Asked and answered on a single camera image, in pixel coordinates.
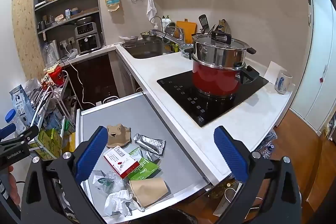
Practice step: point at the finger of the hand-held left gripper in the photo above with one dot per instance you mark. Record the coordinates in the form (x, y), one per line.
(26, 134)
(8, 130)

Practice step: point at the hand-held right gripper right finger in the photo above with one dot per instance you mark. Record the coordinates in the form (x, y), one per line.
(231, 155)

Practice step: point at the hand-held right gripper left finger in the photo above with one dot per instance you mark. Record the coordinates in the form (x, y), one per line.
(88, 158)

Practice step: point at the red and white box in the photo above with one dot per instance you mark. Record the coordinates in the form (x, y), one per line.
(119, 161)

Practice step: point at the white tissue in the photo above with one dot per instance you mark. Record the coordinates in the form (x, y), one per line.
(116, 201)

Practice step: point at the green snack bag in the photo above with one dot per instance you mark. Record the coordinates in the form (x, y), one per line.
(145, 166)

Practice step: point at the black-lined trash bin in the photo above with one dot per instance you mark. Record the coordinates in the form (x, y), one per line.
(178, 217)

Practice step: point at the person's left hand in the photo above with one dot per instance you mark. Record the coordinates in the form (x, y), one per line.
(13, 186)

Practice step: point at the clear jar with blue lid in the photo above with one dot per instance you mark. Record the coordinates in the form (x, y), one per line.
(13, 116)

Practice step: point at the green tea box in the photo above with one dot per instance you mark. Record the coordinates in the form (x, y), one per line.
(57, 144)
(46, 140)

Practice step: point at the blue coffee bag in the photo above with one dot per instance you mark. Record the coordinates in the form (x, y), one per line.
(21, 106)

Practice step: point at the clear plastic wrapper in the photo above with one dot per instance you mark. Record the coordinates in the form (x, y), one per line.
(105, 182)

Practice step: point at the kitchen knife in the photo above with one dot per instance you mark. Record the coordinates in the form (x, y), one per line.
(223, 203)

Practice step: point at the white metal storage cart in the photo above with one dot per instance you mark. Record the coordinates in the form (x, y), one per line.
(59, 98)

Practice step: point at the silver foil wrapper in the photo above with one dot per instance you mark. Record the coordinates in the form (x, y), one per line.
(149, 144)

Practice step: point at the red snack cup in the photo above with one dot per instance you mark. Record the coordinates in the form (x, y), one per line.
(55, 77)

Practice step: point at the brown paper cup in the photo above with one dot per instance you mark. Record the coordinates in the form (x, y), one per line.
(149, 191)

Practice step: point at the black induction cooktop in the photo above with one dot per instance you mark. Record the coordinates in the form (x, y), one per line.
(183, 98)

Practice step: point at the red cooking pot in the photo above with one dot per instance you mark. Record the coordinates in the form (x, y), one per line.
(215, 82)

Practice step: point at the clear plastic bottle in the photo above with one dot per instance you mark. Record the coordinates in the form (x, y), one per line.
(48, 54)

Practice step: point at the white mug with blue print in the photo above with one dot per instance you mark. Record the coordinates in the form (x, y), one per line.
(282, 82)

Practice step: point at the steel tumbler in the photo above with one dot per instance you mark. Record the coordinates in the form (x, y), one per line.
(55, 49)

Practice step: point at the white paper sheet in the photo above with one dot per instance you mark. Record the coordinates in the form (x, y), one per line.
(270, 70)

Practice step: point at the stainless steel steamer pot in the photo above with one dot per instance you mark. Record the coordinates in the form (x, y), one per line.
(218, 56)

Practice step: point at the silver air fryer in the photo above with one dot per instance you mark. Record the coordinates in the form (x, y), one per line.
(88, 39)

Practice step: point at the blue patterned bowl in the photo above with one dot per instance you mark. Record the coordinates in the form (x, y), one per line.
(186, 49)

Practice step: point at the stainless steel sink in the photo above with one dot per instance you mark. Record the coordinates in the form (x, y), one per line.
(149, 49)

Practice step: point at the shallow metal bowl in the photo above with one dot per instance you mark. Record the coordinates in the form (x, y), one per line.
(128, 38)

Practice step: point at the white door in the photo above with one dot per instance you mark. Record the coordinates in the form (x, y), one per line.
(317, 56)

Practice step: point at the chrome kitchen faucet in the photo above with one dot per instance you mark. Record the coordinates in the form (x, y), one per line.
(168, 36)

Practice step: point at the orange cutting board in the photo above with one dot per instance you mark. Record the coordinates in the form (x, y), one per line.
(187, 27)

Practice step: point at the metal bowl with food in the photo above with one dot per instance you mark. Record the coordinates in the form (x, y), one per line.
(145, 35)

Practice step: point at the black slotted spatula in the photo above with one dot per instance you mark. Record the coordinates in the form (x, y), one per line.
(203, 20)

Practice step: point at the small glass pot lid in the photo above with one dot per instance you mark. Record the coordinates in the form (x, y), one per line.
(169, 28)

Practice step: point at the white dish soap bottle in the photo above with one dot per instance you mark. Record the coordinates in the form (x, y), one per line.
(168, 22)
(164, 23)

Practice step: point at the thin curved tap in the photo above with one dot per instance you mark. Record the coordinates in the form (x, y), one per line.
(155, 18)

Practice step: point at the white hanging cloth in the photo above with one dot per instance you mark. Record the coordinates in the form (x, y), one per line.
(151, 7)

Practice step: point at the white wall socket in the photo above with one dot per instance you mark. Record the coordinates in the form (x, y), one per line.
(67, 43)

